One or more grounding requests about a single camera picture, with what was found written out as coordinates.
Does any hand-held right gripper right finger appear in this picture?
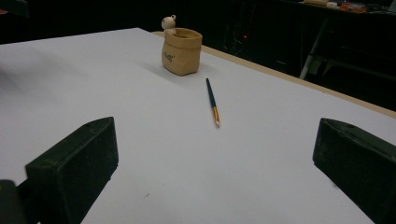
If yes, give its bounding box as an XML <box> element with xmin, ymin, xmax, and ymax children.
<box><xmin>312</xmin><ymin>118</ymin><xmax>396</xmax><ymax>224</ymax></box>

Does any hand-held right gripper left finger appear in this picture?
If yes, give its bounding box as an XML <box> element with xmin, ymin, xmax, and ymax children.
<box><xmin>25</xmin><ymin>117</ymin><xmax>120</xmax><ymax>224</ymax></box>

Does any tan bag-shaped pen holder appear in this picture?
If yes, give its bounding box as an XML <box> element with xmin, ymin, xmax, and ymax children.
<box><xmin>161</xmin><ymin>14</ymin><xmax>204</xmax><ymax>77</ymax></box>

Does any white metal stand leg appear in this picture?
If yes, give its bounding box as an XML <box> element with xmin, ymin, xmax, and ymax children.
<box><xmin>299</xmin><ymin>18</ymin><xmax>330</xmax><ymax>80</ymax></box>

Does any orange object on dark shelf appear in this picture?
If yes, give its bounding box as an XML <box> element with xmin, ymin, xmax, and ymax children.
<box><xmin>339</xmin><ymin>2</ymin><xmax>368</xmax><ymax>14</ymax></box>

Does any cream object on dark shelf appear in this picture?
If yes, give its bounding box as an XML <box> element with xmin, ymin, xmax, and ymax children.
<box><xmin>303</xmin><ymin>0</ymin><xmax>339</xmax><ymax>7</ymax></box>

